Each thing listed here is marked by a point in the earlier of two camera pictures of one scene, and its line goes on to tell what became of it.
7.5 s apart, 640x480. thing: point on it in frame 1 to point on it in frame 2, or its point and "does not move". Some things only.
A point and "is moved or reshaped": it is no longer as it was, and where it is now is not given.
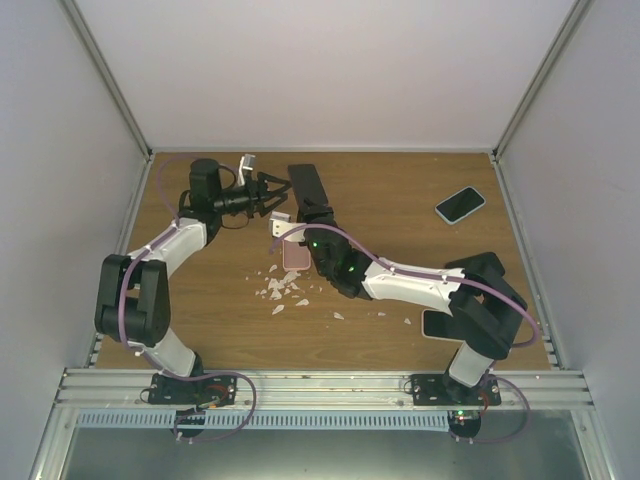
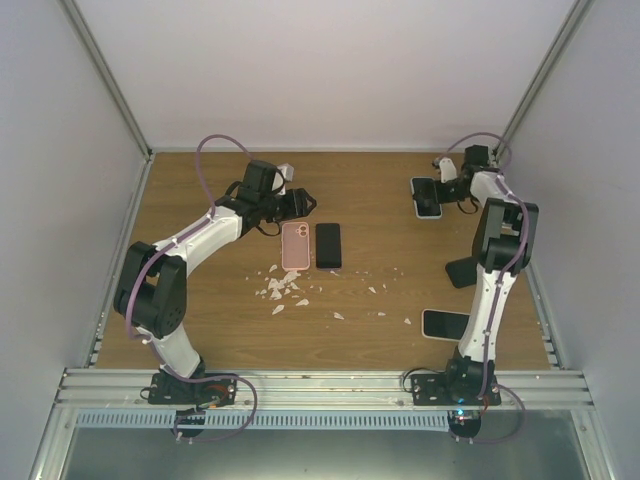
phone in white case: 439,325 does not move
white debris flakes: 287,281 does not move
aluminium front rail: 323,390 does not move
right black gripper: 316,211 to 441,198
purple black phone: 306,184 is moved or reshaped
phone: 460,205 to 425,197
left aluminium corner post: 117,91 does not move
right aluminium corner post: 558,44 does not move
